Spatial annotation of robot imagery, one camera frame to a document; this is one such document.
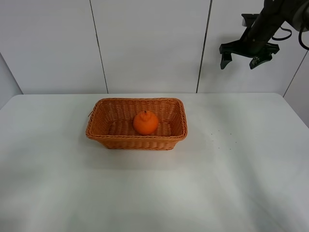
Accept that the orange wicker basket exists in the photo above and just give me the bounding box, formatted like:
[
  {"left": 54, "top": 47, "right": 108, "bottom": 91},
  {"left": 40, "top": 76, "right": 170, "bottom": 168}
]
[{"left": 85, "top": 98, "right": 188, "bottom": 150}]

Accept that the orange with knobbed top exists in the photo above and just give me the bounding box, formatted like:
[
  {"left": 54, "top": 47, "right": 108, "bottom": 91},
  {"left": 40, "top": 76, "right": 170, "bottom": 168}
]
[{"left": 133, "top": 110, "right": 159, "bottom": 135}]

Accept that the black cable loop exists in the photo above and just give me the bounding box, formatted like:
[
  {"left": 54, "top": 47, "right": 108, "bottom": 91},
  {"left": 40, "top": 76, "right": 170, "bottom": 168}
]
[{"left": 271, "top": 24, "right": 309, "bottom": 51}]

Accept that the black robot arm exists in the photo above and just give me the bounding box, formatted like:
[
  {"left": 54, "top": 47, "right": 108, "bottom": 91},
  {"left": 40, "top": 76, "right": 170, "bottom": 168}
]
[{"left": 219, "top": 0, "right": 309, "bottom": 70}]

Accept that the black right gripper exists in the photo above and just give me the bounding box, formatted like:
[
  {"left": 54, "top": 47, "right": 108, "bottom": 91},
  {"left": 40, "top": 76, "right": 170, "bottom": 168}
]
[{"left": 219, "top": 13, "right": 284, "bottom": 70}]

